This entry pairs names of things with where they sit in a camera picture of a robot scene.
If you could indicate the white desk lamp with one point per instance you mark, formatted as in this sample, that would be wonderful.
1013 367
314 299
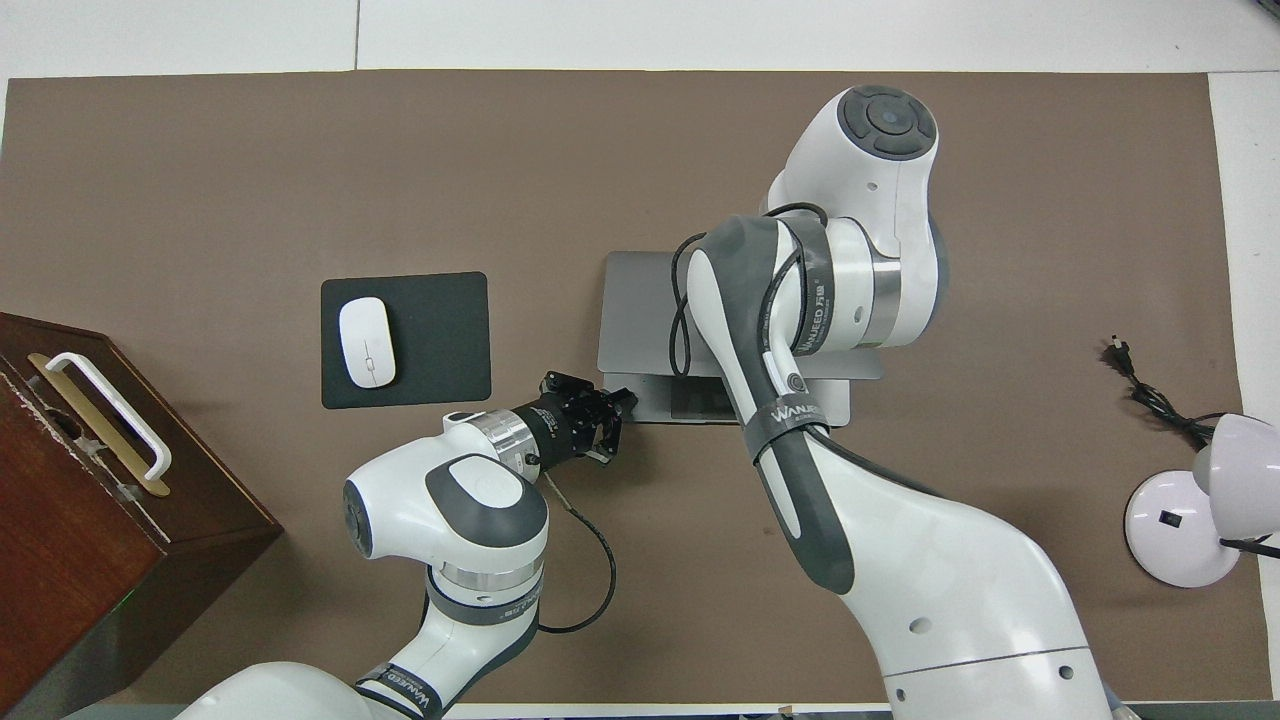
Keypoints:
1170 530

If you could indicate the black mouse pad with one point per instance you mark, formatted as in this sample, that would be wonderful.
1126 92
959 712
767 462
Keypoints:
440 340

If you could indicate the white computer mouse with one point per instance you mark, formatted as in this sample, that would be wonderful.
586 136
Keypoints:
367 342

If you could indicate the brown paper table mat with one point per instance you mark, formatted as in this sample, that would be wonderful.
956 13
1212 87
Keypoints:
300 180

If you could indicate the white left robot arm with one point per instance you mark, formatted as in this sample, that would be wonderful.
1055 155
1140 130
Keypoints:
440 520

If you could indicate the dark brown wooden box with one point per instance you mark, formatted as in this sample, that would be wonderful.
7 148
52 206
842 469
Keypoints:
90 560

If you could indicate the grey aluminium laptop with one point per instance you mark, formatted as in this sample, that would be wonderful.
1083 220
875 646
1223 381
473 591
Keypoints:
635 320

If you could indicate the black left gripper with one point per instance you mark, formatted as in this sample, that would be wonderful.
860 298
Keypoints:
555 430

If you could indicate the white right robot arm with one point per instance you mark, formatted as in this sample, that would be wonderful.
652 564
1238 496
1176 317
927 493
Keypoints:
900 560

